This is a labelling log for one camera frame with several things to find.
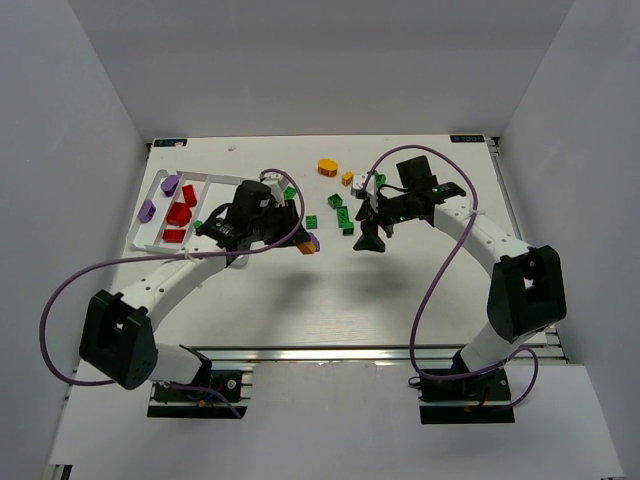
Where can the green square flat lego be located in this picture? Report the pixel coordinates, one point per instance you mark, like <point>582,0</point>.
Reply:
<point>311,222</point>

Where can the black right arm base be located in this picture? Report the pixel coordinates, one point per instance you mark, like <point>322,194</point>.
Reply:
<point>480,400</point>

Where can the green hollow lego brick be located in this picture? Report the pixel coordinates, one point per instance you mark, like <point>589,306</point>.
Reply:
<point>380,179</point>

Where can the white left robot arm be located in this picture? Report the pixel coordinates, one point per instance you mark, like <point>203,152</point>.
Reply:
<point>118,338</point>

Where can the green long lego brick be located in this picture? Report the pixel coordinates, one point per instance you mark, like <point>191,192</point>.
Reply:
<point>344,221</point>

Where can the white divided sorting tray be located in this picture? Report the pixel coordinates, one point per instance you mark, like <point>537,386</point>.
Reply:
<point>211,190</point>

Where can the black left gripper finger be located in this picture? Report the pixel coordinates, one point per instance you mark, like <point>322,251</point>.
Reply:
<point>284,238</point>
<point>293,210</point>

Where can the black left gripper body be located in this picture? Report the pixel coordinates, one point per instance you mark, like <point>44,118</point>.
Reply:
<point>282,220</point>

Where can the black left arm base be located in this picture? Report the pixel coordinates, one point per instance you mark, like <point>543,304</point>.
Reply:
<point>226,396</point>

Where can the purple curved lego brick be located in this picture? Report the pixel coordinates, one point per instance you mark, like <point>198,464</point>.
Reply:
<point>315,242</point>

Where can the purple rounded lego brick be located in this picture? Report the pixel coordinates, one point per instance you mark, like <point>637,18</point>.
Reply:
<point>169,185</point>

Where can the red curved lego brick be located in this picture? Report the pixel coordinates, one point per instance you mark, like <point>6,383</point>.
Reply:
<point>189,195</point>

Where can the yellow rounded lego brick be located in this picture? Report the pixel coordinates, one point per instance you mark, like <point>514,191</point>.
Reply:
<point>327,167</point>

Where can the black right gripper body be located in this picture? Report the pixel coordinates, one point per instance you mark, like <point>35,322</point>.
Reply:
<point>373,218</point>

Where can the green lego plate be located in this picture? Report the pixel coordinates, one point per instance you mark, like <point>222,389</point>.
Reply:
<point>289,192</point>

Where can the red arched lego brick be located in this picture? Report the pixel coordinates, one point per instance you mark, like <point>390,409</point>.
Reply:
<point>179,214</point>

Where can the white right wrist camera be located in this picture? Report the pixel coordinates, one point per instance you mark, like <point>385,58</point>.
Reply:
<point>363,186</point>

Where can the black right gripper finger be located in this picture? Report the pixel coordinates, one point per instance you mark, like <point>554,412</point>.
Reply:
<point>369,239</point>
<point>370,208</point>

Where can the green square lego brick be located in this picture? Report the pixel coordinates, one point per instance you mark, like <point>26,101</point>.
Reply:
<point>335,201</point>

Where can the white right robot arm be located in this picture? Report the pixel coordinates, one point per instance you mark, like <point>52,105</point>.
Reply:
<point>460,219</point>

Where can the small yellow lego brick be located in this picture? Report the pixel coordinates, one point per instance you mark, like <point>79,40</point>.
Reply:
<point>347,178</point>

